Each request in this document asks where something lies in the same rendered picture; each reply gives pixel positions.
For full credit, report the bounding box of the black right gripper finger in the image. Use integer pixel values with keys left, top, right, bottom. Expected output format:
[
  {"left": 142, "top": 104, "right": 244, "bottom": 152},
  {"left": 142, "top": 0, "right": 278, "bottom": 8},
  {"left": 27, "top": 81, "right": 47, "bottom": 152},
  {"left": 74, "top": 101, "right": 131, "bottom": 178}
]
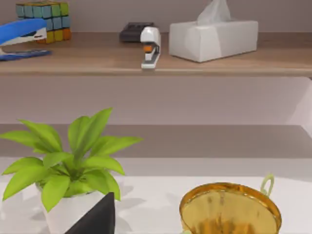
[{"left": 64, "top": 192, "right": 116, "bottom": 234}]

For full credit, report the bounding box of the green plant in white pot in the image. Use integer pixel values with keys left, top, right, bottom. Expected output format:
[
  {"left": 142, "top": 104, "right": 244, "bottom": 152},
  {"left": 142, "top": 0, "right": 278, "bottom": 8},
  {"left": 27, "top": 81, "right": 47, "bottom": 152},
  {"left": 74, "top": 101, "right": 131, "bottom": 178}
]
[{"left": 0, "top": 107, "right": 144, "bottom": 234}]

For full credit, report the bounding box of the gold trophy cup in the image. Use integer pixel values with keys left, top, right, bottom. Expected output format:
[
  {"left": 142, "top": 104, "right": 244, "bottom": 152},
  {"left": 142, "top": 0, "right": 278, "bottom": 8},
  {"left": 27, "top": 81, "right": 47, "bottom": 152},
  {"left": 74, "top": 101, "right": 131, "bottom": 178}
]
[{"left": 179, "top": 173, "right": 283, "bottom": 234}]

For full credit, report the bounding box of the wooden shelf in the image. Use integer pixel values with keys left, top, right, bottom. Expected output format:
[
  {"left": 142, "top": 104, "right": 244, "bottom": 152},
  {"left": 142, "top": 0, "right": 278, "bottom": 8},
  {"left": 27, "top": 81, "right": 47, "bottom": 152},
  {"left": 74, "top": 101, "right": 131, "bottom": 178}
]
[{"left": 0, "top": 31, "right": 312, "bottom": 77}]

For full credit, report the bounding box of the white and orange stapler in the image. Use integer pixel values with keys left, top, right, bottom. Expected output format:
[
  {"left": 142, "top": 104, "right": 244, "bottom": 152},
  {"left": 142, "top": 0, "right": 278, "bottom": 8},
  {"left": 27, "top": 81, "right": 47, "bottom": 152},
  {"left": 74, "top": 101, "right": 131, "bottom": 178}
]
[{"left": 139, "top": 26, "right": 162, "bottom": 70}]

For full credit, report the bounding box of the black calculator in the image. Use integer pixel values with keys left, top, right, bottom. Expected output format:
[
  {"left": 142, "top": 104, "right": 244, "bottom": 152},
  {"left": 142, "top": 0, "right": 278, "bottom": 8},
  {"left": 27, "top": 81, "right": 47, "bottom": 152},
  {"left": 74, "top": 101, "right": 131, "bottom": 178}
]
[{"left": 119, "top": 22, "right": 156, "bottom": 44}]

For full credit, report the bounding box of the blue stapler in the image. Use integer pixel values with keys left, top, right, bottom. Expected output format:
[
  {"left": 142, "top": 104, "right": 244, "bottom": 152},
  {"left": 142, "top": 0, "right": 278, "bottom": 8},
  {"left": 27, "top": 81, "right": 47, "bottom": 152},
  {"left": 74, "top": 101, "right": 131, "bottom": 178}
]
[{"left": 0, "top": 19, "right": 52, "bottom": 61}]

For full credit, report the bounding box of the colourful puzzle cube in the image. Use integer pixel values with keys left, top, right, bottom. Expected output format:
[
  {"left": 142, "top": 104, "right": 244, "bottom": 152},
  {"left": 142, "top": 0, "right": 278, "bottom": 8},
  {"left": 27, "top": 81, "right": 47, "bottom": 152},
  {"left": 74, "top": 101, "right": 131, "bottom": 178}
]
[{"left": 15, "top": 1, "right": 72, "bottom": 44}]

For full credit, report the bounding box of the white tissue box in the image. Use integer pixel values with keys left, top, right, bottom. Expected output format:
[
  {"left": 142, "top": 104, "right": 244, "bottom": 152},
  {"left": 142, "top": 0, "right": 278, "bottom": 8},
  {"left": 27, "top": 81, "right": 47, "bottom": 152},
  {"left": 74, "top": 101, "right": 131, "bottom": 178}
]
[{"left": 169, "top": 0, "right": 259, "bottom": 63}]

